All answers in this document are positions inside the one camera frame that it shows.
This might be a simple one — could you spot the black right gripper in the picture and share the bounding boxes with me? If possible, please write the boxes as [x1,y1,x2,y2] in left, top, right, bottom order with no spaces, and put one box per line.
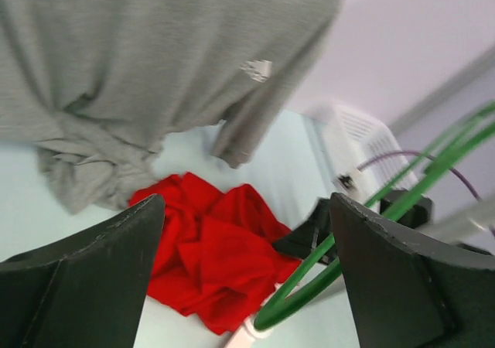
[272,189,494,347]

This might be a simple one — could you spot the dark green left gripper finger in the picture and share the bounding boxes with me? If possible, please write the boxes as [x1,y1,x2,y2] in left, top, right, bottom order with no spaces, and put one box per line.
[1,195,165,347]

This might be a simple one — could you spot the red t shirt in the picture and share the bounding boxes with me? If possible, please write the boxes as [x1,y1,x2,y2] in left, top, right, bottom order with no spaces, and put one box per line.
[129,172,300,335]

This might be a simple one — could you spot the green plastic hanger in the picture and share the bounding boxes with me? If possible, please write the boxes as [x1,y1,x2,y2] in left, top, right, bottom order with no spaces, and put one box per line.
[253,101,495,330]

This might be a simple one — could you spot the grey t shirt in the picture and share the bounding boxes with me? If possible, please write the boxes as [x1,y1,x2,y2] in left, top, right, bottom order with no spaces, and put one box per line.
[1,0,343,214]

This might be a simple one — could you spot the white clothes rack with poles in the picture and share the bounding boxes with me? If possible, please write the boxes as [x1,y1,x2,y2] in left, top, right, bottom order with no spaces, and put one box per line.
[224,195,494,347]

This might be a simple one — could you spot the white plastic basket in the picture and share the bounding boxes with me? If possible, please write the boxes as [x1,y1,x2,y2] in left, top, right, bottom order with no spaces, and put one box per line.
[306,104,413,203]

